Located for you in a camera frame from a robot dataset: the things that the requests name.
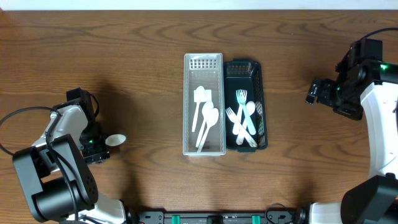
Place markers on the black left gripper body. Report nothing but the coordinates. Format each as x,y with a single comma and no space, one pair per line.
94,139

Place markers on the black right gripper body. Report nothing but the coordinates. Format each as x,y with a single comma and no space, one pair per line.
331,94

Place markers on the white plastic spoon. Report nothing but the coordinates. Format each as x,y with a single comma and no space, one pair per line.
251,108

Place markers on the mint green plastic fork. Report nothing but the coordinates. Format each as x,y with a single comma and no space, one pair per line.
250,124

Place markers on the white plastic fork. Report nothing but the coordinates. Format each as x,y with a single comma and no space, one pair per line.
239,121

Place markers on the white utensil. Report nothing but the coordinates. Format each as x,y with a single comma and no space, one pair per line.
232,116

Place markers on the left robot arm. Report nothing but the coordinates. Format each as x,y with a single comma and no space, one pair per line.
54,174

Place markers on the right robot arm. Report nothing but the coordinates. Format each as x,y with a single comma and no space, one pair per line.
366,87

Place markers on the dark green mesh basket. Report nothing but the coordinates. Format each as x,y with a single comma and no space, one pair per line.
247,75

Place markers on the white label in basket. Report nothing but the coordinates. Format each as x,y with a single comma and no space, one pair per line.
207,95

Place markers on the clear plastic mesh basket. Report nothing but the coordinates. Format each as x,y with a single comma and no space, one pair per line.
203,69

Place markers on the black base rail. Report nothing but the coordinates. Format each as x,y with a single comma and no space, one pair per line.
277,214

